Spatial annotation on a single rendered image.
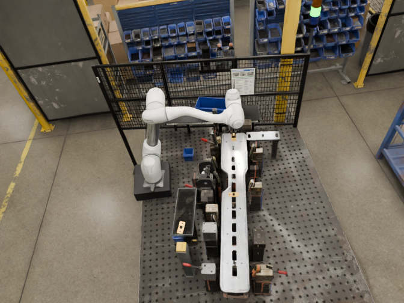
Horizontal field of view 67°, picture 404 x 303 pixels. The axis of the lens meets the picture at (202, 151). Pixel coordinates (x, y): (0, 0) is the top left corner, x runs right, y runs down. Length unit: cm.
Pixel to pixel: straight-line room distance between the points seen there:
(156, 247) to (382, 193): 253
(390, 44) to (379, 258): 285
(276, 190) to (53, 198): 270
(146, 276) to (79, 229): 148
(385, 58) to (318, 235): 317
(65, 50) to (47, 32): 26
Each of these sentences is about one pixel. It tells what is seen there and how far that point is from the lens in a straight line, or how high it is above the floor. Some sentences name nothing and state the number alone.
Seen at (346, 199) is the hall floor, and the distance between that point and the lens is 373.
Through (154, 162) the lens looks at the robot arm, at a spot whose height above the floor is 107.
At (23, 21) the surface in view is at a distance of 420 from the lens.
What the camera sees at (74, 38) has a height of 134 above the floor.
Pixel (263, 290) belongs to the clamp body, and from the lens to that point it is 233.
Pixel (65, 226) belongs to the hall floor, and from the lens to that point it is 389.
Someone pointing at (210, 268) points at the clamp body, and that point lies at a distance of 208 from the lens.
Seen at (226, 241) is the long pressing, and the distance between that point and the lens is 220.
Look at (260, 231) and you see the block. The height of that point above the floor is 103.
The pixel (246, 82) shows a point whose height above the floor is 129.
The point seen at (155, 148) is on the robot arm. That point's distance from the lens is 267.
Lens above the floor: 300
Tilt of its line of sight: 49 degrees down
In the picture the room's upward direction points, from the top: 9 degrees counter-clockwise
